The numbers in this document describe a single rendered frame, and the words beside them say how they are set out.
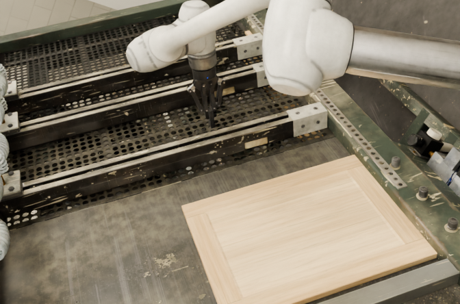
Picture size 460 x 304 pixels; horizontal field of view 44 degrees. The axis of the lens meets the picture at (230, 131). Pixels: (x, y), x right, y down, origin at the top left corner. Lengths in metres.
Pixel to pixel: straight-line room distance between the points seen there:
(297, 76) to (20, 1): 5.67
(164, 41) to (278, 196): 0.56
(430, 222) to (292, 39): 0.68
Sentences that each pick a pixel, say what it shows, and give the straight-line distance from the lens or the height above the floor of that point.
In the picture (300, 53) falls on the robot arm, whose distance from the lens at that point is 1.14.
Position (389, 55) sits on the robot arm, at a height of 1.31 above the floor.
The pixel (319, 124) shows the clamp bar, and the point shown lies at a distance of 1.93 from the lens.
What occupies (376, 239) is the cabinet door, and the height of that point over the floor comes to 0.99.
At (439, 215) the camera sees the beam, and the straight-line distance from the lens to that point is 1.61.
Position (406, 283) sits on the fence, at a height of 1.01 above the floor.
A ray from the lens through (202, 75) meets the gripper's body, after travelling 1.78.
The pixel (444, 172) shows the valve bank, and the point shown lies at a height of 0.74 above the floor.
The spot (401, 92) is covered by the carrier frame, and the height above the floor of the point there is 0.18.
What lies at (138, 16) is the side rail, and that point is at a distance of 2.83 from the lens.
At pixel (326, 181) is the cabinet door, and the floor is 1.00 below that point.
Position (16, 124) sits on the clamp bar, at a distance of 2.07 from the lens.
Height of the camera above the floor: 2.10
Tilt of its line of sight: 29 degrees down
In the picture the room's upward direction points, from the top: 76 degrees counter-clockwise
